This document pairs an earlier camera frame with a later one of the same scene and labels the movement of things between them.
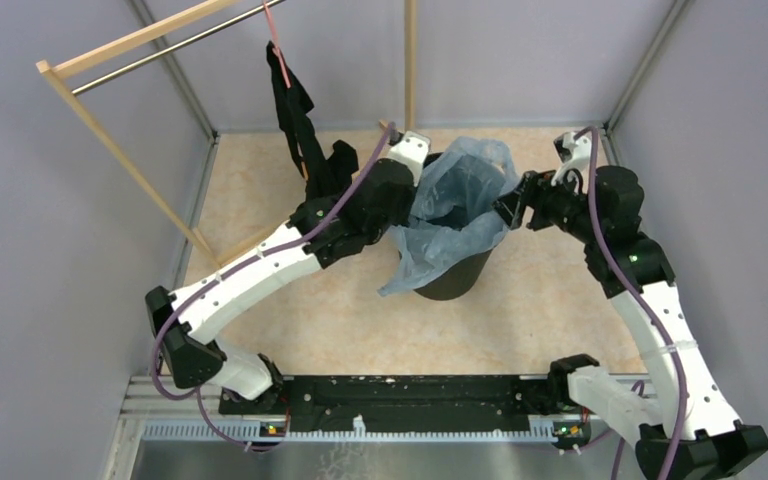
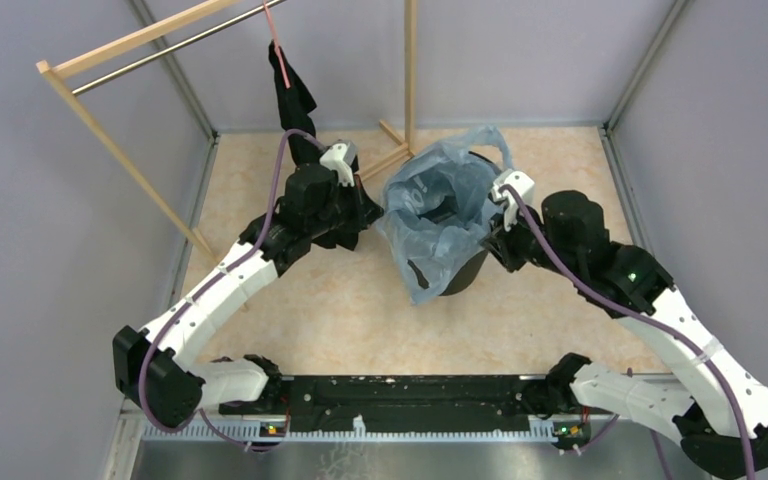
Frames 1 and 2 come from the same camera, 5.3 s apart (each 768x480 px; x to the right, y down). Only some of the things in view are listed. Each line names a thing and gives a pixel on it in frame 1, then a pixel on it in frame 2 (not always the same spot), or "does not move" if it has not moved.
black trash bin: (458, 280) to (438, 207)
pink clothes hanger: (276, 49) does not move
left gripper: (402, 218) to (365, 209)
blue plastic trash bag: (454, 209) does not move
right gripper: (536, 190) to (499, 240)
